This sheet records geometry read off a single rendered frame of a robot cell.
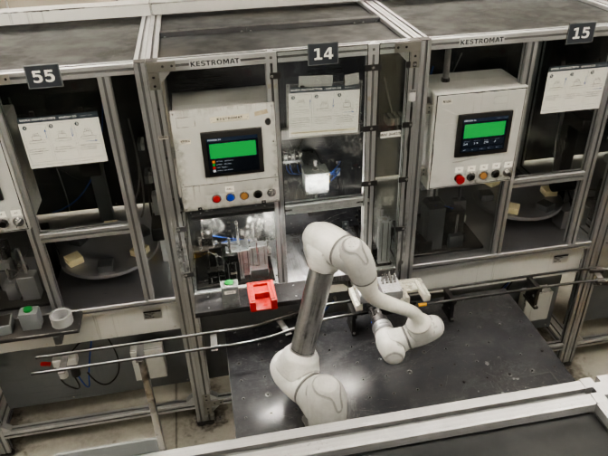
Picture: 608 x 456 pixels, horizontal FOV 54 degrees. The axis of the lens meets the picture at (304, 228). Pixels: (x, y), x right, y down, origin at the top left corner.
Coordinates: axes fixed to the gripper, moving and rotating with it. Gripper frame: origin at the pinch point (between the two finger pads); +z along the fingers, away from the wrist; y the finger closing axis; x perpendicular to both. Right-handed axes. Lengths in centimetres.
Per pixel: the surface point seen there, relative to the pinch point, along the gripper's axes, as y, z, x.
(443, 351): -22.0, -20.2, -31.6
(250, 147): 74, 17, 49
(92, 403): -92, 45, 150
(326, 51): 111, 20, 17
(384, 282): 2.1, 6.1, -8.9
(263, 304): 0.9, 3.0, 49.4
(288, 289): -0.1, 13.1, 36.5
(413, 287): -4.0, 7.3, -24.3
